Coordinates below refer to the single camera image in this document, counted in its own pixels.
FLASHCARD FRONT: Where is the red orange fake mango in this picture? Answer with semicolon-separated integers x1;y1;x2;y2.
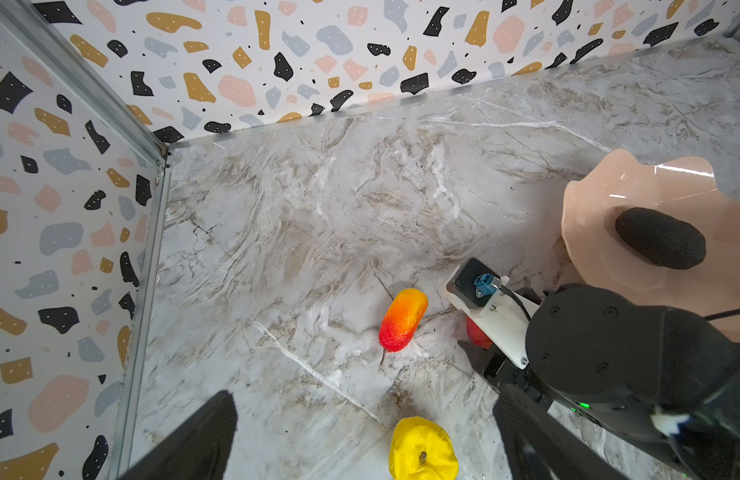
379;288;428;361

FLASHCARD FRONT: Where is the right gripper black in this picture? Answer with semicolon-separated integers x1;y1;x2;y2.
457;283;740;433

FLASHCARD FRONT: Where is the red fake strawberry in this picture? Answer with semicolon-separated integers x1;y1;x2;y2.
466;317;493;350

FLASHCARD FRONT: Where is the yellow fake bell pepper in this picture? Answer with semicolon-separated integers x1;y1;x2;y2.
388;416;459;480

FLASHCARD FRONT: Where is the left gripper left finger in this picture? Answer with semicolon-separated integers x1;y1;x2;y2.
120;390;238;480

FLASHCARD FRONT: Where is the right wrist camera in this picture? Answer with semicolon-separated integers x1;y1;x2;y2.
444;258;541;370

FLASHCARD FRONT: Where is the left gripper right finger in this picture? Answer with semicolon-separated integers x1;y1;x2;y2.
493;385;624;479

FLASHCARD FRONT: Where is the pink scalloped fruit bowl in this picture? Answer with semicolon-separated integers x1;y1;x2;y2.
561;149;740;342

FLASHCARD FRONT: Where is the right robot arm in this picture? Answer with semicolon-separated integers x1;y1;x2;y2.
447;284;740;479

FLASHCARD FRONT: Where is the dark fake avocado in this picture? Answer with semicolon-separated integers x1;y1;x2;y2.
615;207;707;270

